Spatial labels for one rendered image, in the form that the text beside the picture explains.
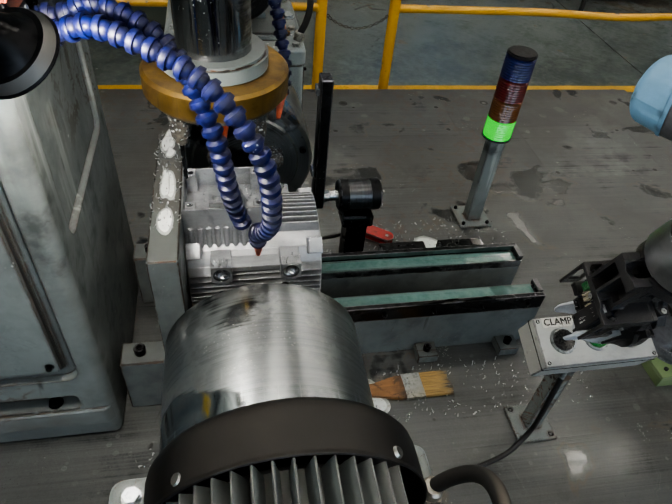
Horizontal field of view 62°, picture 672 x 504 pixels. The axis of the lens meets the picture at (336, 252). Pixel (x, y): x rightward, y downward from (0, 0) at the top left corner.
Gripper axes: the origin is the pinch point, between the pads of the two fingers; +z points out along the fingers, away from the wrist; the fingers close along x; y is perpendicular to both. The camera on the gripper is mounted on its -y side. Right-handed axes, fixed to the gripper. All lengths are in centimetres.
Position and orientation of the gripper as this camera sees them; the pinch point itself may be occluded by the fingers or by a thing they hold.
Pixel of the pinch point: (585, 327)
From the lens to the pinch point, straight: 78.7
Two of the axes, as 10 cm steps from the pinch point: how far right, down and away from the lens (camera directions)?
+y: -9.8, 0.6, -1.8
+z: -1.4, 4.2, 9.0
